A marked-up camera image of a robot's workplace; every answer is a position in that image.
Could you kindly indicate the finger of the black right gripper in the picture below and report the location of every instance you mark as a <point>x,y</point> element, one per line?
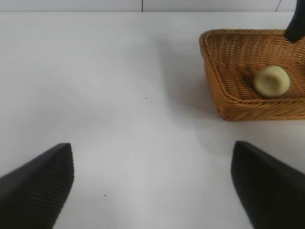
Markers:
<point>297,26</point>

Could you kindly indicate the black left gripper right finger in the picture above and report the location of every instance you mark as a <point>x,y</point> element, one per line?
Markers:
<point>269,190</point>

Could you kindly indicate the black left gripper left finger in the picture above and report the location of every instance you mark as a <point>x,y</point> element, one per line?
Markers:
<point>33,195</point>

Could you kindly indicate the pale yellow round pastry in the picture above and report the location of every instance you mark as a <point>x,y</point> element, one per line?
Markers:
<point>271,81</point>

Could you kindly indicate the brown woven wicker basket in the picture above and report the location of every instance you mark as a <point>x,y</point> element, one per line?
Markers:
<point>238,107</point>

